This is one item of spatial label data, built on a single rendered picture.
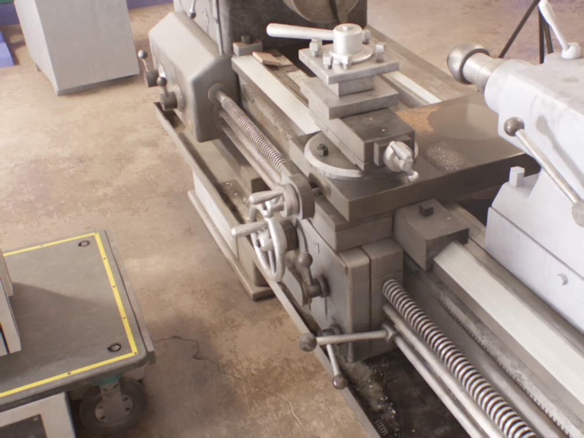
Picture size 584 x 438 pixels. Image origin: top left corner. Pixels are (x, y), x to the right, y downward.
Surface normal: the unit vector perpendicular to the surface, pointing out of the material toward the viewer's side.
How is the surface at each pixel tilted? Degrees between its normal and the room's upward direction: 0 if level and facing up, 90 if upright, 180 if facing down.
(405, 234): 90
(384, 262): 90
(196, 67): 32
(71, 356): 0
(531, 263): 90
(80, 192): 0
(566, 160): 76
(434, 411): 0
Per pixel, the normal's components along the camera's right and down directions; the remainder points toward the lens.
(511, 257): -0.91, 0.25
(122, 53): 0.49, 0.45
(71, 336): -0.04, -0.84
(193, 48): -0.52, -0.58
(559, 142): -0.90, 0.04
